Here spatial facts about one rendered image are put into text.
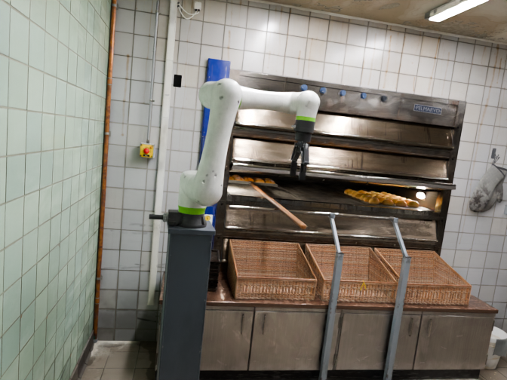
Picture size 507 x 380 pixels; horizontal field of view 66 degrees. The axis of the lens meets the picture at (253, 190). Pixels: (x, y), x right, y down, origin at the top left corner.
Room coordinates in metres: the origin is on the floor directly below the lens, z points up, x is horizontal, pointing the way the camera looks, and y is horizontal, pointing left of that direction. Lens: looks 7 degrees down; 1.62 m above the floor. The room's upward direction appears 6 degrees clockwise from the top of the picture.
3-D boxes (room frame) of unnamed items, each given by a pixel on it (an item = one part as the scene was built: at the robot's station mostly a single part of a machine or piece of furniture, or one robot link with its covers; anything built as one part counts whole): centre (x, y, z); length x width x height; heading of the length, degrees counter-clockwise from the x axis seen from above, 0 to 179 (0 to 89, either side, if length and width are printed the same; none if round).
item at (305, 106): (1.88, -0.21, 1.80); 0.13 x 0.11 x 0.14; 28
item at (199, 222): (1.75, 0.33, 1.23); 0.26 x 0.15 x 0.06; 105
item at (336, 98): (3.11, -0.68, 1.99); 1.80 x 0.08 x 0.21; 101
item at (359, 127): (3.09, -0.69, 1.80); 1.79 x 0.11 x 0.19; 101
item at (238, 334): (2.78, -0.63, 0.29); 2.42 x 0.56 x 0.58; 101
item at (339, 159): (3.09, -0.69, 1.54); 1.79 x 0.11 x 0.19; 101
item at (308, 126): (1.87, -0.20, 1.70); 0.12 x 0.09 x 0.06; 103
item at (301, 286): (2.72, -0.17, 0.72); 0.56 x 0.49 x 0.28; 102
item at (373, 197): (3.63, -1.18, 1.21); 0.61 x 0.48 x 0.06; 11
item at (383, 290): (2.83, -0.76, 0.72); 0.56 x 0.49 x 0.28; 101
